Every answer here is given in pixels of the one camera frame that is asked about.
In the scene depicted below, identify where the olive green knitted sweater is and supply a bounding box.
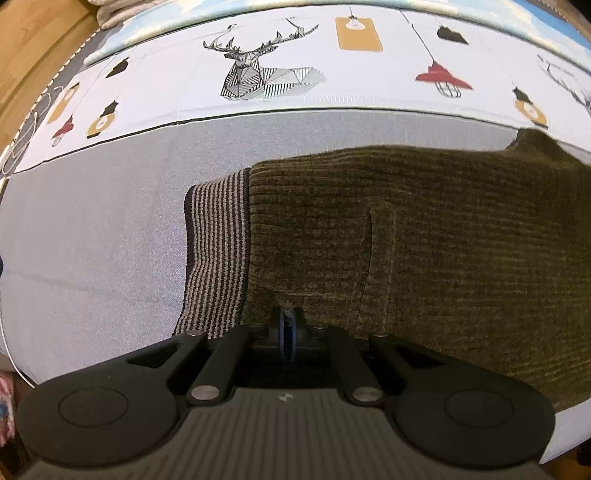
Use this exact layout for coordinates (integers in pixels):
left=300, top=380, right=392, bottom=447
left=173, top=129, right=591, bottom=414

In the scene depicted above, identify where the pink patterned cloth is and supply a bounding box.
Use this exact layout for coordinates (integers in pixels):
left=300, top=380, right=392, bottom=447
left=0, top=371, right=17, bottom=446

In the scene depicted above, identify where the printed white bed sheet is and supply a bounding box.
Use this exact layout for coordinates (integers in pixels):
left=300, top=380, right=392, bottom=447
left=0, top=0, right=591, bottom=176

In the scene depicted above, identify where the light blue patterned sheet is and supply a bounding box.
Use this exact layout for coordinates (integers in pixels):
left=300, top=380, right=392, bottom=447
left=85, top=0, right=591, bottom=70

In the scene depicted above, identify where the wooden bed frame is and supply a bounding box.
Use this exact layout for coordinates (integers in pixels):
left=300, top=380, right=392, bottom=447
left=0, top=0, right=100, bottom=155

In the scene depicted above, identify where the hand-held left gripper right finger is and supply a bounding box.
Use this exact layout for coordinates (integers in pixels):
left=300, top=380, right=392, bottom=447
left=290, top=307, right=455, bottom=407

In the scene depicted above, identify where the white cable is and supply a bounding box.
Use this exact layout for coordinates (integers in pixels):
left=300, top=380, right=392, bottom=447
left=0, top=318, right=35, bottom=385

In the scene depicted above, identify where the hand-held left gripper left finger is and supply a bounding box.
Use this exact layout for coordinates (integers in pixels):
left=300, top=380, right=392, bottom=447
left=124, top=307, right=290, bottom=407

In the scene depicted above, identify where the deer and lamp printed bedsheet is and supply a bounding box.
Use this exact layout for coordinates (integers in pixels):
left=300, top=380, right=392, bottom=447
left=0, top=23, right=591, bottom=467

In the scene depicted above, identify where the cream folded blanket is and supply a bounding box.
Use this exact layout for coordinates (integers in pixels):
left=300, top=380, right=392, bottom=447
left=95, top=0, right=158, bottom=29

